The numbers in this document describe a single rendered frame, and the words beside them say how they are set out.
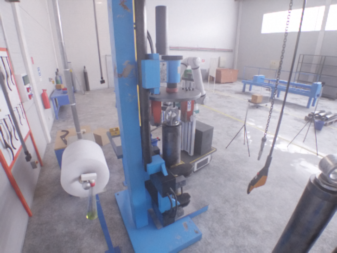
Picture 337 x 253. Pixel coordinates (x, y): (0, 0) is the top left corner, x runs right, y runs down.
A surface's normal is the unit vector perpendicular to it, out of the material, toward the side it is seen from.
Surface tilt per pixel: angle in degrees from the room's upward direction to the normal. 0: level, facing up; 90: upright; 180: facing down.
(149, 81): 90
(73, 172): 90
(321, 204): 90
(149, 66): 90
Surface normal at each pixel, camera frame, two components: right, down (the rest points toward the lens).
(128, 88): 0.47, 0.35
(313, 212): -0.79, 0.25
